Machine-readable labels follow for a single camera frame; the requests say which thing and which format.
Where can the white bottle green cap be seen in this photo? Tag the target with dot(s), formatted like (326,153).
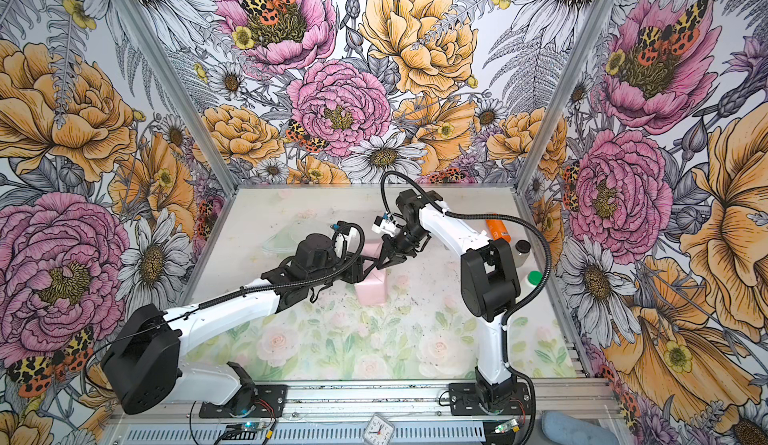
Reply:
(534,278)

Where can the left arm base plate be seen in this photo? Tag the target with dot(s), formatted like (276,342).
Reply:
(264,400)

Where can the purple wrapping paper sheet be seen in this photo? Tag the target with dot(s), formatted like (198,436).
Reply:
(372,290)

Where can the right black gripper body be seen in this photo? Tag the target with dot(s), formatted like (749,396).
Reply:
(408,237)

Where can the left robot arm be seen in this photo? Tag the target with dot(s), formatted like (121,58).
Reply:
(147,365)

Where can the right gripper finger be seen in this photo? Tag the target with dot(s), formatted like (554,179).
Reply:
(374,249)
(391,257)

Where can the clear bottle black cap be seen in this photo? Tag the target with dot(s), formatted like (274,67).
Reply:
(521,251)

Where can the aluminium front rail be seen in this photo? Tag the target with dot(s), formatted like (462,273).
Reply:
(340,401)

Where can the blue grey cloth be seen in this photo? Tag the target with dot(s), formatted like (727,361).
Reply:
(565,430)

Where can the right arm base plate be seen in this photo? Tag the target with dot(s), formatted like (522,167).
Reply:
(473,399)

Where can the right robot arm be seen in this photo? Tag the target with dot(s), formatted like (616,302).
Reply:
(489,283)

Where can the orange bottle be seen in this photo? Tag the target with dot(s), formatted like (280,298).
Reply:
(498,230)

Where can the small white clock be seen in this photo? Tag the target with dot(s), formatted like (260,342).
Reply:
(378,431)

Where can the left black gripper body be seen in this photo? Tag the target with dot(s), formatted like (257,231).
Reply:
(335,265)

